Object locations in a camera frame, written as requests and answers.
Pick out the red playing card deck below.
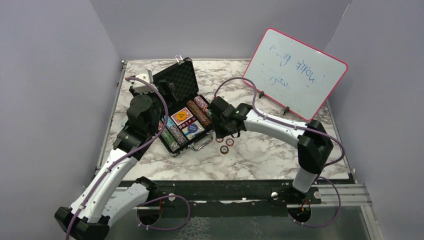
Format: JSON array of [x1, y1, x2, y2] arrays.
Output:
[[171, 107, 193, 126]]

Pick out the orange dealer button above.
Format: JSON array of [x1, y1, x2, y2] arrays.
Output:
[[175, 111, 187, 121]]

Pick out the blue dealer button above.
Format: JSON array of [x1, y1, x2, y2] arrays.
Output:
[[187, 123, 199, 134]]

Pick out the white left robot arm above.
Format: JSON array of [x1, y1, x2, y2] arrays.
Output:
[[54, 77, 169, 240]]

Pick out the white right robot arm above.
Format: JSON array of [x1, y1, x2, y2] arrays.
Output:
[[207, 96, 334, 204]]

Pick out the red white chip stack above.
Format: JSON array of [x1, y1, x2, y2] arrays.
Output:
[[158, 121, 166, 133]]

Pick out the light blue chip stack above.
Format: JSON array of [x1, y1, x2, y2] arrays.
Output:
[[166, 116, 178, 131]]

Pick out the brown orange chip stack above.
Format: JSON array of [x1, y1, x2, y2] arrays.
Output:
[[187, 100, 212, 128]]

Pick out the red dice row in case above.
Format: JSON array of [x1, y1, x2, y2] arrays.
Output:
[[178, 120, 195, 130]]

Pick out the black aluminium poker case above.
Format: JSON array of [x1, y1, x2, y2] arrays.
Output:
[[152, 55, 214, 157]]

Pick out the orange blue chip stack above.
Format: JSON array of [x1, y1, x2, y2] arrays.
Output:
[[168, 126, 188, 146]]

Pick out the green chip stack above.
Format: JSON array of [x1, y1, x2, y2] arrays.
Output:
[[160, 129, 180, 152]]

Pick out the pink framed whiteboard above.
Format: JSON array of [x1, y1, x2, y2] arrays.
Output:
[[243, 28, 348, 121]]

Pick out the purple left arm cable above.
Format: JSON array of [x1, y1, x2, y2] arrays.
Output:
[[64, 76, 192, 240]]

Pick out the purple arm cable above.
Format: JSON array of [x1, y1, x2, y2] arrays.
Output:
[[64, 76, 192, 240], [213, 77, 346, 229]]

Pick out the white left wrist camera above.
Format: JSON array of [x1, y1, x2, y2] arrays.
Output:
[[131, 69, 153, 94]]

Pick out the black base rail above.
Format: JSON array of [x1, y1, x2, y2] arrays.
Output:
[[120, 176, 322, 219]]

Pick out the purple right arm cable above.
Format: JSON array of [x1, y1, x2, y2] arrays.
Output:
[[213, 77, 346, 229]]

